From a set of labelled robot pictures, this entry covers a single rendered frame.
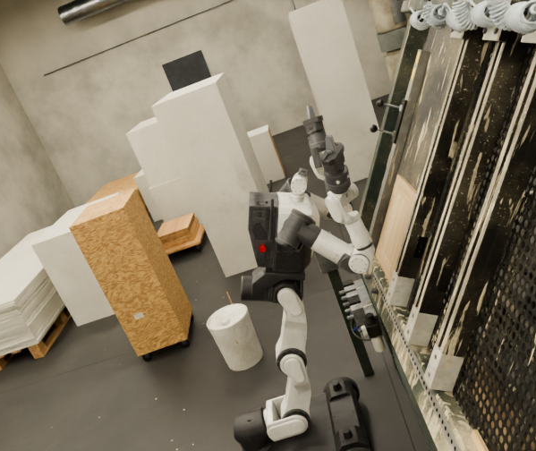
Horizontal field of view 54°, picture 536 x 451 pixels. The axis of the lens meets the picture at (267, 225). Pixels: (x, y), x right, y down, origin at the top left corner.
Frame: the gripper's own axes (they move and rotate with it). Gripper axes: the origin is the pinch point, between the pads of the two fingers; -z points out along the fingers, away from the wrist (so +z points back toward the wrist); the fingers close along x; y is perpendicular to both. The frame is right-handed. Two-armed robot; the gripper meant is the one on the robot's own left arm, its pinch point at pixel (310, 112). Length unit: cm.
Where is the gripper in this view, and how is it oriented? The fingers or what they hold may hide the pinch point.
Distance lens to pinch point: 255.8
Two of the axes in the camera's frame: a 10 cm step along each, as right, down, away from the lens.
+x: 4.8, -0.5, -8.8
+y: -8.4, 2.7, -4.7
